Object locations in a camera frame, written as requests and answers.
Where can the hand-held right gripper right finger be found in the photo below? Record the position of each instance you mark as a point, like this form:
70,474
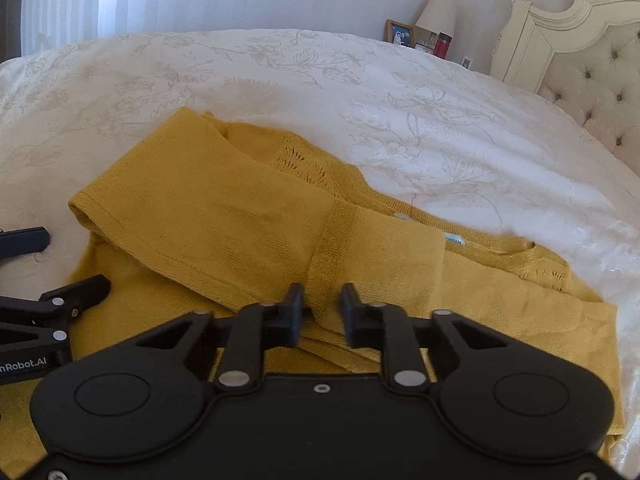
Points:
350,315

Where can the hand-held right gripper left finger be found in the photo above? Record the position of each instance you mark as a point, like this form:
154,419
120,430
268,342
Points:
295,312

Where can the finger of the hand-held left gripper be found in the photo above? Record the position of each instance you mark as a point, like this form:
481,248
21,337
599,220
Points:
27,240
85,291

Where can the yellow knit sweater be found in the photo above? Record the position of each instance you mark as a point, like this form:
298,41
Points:
200,210

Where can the white floral bedspread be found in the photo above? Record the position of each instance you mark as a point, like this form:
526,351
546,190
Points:
400,110

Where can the red candle jar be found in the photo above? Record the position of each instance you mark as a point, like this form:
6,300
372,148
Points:
442,46

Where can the cream table lamp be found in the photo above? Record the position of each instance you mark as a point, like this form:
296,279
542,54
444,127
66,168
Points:
437,15

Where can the cream tufted headboard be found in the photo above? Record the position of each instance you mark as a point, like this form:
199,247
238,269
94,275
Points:
590,75

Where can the small white frame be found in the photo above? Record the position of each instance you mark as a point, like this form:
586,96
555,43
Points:
466,62

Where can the wooden photo frame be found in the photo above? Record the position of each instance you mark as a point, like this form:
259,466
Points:
400,35

